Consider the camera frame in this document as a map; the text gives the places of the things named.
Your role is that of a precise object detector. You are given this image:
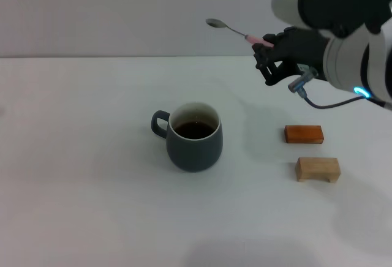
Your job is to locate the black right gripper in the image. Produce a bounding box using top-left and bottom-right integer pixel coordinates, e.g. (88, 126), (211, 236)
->
(251, 26), (331, 86)

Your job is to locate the pink handled metal spoon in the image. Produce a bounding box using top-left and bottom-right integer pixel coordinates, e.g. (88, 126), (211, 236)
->
(205, 18), (275, 48)

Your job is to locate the dark grey ceramic cup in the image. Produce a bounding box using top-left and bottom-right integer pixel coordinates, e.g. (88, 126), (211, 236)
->
(150, 101), (224, 173)

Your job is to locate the orange brown wooden block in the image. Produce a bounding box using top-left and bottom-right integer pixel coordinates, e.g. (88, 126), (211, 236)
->
(284, 125), (325, 145)

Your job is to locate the dark brown coffee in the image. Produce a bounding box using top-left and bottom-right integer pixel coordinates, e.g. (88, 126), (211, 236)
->
(173, 121), (217, 140)

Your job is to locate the light wooden arch block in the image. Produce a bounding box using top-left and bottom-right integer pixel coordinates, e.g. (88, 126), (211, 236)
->
(295, 156), (341, 184)

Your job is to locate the grey gripper cable with plug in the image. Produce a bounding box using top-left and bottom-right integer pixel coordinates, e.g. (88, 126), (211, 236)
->
(287, 66), (392, 110)

